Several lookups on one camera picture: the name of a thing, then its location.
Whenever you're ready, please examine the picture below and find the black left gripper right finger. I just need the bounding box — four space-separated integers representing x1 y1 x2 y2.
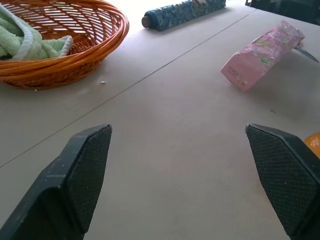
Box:
245 123 320 240

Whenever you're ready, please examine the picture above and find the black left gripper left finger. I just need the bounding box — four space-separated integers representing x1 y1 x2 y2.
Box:
0 123 113 240

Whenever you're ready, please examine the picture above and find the orange wicker basket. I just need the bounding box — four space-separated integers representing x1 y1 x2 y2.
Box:
0 0 130 90

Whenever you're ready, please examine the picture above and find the orange round object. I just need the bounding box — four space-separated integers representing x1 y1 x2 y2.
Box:
303 132 320 159

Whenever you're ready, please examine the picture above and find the pink tissue pack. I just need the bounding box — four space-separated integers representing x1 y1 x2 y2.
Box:
220 20 306 92

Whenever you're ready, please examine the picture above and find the green towel with white trim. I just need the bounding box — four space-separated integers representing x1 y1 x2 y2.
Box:
0 4 74 61

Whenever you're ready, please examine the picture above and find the dark furniture at table edge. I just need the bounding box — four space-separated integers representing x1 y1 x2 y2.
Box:
244 0 320 26

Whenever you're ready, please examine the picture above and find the blue patterned roll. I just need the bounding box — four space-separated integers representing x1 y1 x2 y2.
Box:
141 0 227 32

